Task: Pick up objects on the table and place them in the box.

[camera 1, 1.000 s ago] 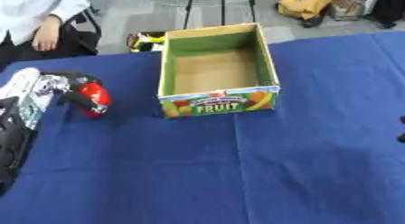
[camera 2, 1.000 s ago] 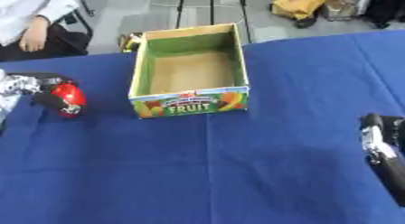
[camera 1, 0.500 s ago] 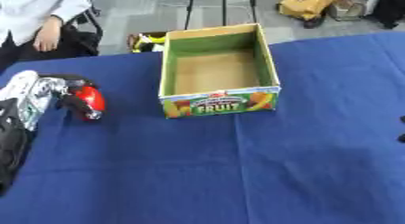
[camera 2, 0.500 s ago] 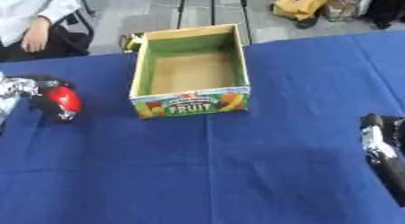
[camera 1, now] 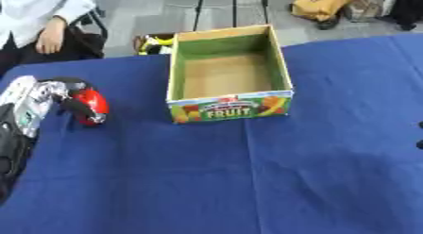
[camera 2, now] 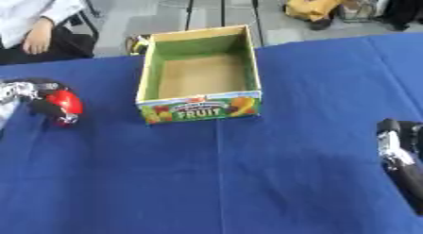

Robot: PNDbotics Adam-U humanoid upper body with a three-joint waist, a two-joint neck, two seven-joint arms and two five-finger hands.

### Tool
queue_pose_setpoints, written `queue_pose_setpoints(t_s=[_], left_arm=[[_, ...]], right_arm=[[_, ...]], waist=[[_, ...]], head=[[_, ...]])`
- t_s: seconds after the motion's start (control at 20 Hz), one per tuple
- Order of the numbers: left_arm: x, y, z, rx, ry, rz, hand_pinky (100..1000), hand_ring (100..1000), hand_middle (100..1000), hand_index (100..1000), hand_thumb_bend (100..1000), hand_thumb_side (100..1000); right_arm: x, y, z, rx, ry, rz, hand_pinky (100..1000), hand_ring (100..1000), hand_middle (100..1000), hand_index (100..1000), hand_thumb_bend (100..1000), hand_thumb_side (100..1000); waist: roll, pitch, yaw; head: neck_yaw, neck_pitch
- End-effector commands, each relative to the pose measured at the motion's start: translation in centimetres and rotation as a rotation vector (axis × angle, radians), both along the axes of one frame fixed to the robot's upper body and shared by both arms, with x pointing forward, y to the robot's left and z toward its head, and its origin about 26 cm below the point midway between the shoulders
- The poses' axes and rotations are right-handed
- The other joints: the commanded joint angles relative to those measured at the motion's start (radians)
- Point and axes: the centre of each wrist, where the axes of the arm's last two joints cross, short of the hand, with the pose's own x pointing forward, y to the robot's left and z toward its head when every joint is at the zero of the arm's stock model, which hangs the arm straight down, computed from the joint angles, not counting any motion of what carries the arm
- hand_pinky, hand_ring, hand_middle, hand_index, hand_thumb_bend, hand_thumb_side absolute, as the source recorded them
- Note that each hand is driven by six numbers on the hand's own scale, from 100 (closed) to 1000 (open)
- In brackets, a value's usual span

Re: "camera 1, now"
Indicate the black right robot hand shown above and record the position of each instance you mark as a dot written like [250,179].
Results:
[420,135]

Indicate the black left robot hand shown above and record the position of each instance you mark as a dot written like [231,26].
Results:
[74,102]

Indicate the red toy apple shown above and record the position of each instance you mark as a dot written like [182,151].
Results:
[93,102]

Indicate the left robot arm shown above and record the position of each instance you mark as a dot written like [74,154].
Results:
[19,118]

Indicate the small box with yellow toys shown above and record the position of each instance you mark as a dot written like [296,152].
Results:
[154,44]

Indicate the open cardboard box green inside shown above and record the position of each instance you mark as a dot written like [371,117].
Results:
[228,77]

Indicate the black chair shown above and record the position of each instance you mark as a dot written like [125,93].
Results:
[88,36]

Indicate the person's hand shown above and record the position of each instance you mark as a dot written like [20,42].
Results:
[50,36]

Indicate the person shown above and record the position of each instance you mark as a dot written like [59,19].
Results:
[33,24]

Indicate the grey bag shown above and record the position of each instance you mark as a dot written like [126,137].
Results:
[364,6]

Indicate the yellow bag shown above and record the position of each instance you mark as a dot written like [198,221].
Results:
[322,6]

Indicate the black tripod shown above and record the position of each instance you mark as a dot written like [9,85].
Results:
[231,9]

